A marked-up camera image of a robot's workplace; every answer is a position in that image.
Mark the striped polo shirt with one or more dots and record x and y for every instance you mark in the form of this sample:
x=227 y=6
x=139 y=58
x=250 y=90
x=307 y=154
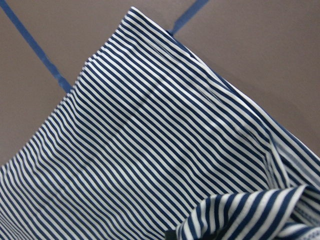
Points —
x=151 y=144

